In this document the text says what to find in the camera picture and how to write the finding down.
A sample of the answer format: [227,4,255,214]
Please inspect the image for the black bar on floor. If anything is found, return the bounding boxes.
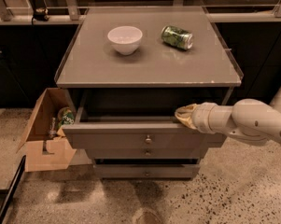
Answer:
[0,156,26,224]

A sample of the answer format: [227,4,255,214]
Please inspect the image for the cardboard box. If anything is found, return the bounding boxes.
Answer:
[17,88,76,172]

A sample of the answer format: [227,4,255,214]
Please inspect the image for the grey middle drawer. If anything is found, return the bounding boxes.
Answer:
[86,147,207,159]

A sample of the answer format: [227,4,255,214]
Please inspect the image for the grey bottom drawer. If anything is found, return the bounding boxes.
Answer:
[93,164,200,179]

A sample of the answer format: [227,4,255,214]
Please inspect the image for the grey top drawer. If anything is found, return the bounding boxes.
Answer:
[63,107,226,149]

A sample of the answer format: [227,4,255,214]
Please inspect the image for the grey drawer cabinet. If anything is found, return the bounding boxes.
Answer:
[55,7,243,166]

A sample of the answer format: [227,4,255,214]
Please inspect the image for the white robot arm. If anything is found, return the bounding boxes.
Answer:
[175,87,281,146]

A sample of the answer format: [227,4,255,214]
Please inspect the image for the small black device on ledge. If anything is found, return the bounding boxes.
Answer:
[33,7,49,21]

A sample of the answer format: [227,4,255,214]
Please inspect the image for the green soda can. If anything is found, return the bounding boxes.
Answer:
[161,25,193,50]

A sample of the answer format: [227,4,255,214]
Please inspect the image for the white ceramic bowl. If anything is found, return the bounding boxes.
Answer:
[107,26,143,55]

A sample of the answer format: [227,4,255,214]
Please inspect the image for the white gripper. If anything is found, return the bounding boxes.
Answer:
[175,103,233,134]

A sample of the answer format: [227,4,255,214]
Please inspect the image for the yellow sponge in box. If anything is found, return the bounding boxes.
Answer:
[57,127,65,137]

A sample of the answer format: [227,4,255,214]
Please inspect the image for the green chip bag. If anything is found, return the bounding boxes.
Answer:
[57,107,75,128]

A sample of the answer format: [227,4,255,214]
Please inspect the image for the clear plastic bottle in box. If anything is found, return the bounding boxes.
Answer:
[49,118,57,139]

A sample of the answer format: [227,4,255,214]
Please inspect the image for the grey drawer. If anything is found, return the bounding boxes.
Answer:
[63,107,226,149]
[86,147,207,159]
[93,164,200,179]

